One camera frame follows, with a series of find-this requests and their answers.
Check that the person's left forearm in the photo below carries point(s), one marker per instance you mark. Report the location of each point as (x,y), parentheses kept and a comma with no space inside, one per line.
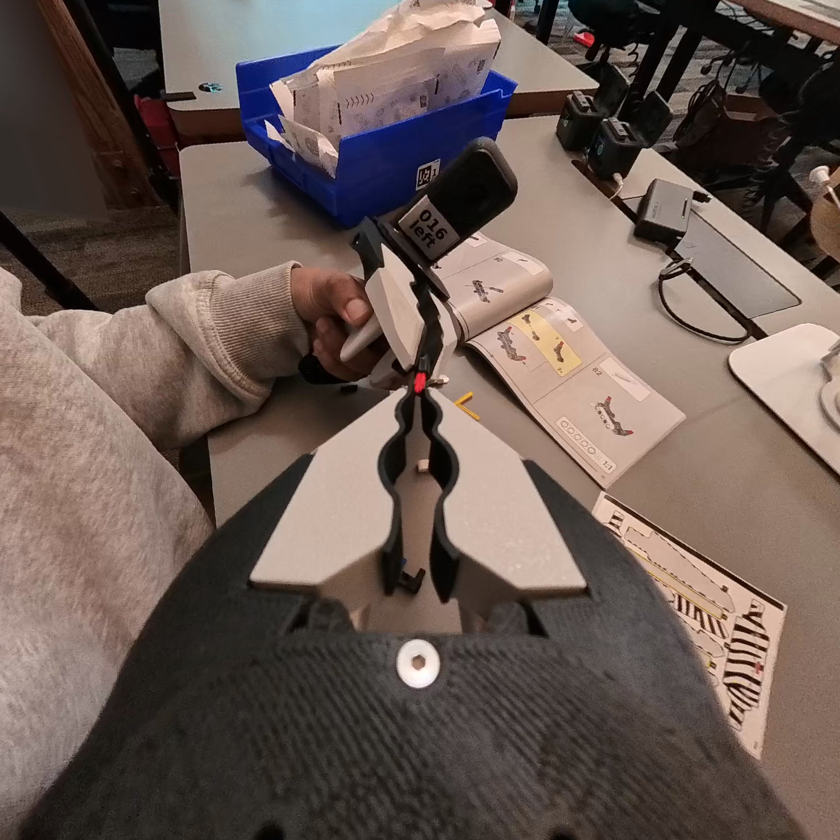
(197,341)

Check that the blue plastic storage bin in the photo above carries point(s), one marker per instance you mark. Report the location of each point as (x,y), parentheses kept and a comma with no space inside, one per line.
(394,170)

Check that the thin yellow lego axle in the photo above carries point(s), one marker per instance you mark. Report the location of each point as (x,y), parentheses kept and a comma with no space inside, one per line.
(467,409)

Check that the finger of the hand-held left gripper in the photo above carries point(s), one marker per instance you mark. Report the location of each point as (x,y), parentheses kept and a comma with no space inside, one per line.
(400,308)
(446,341)

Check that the person's left hand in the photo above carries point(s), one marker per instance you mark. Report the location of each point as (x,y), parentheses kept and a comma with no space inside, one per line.
(328,295)

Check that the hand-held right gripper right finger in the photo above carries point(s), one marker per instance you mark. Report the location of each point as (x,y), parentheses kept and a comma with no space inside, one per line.
(512,525)

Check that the lego instruction booklet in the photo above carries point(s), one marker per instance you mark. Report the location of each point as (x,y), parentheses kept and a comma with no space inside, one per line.
(590,394)

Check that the pile of white paper bags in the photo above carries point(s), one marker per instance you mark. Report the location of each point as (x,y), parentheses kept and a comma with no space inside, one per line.
(394,72)

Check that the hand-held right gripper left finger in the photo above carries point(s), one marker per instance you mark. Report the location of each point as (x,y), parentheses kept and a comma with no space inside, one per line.
(308,525)

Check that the black dock box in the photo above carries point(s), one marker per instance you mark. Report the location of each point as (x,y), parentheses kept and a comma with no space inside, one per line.
(663,210)

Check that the wooden post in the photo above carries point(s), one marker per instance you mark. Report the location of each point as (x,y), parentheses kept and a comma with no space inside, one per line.
(85,98)

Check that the zebra striped sticker sheet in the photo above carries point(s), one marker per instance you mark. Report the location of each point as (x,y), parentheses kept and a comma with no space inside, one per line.
(709,610)

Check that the black office chair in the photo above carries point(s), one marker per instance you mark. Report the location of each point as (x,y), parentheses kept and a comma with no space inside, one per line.
(722,131)

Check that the white monitor stand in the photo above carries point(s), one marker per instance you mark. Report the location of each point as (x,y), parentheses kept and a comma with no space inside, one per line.
(787,387)

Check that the person's grey hoodie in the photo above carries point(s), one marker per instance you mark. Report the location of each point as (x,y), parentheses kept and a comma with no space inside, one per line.
(65,590)

